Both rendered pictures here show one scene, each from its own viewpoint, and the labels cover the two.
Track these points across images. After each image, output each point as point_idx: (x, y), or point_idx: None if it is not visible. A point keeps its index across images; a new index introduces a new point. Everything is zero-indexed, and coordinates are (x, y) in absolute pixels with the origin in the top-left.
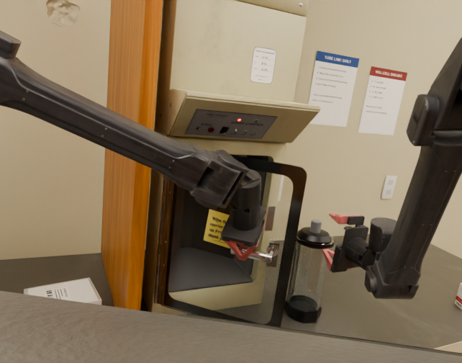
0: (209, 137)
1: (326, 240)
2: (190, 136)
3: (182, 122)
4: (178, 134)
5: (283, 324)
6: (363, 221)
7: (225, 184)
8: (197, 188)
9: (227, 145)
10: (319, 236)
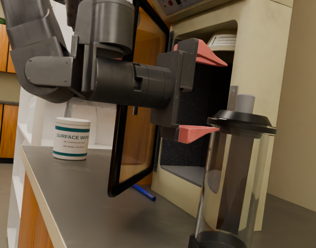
0: (178, 13)
1: (223, 115)
2: (170, 16)
3: (155, 3)
4: (164, 17)
5: (176, 241)
6: (193, 47)
7: (67, 7)
8: (66, 16)
9: (201, 19)
10: (222, 109)
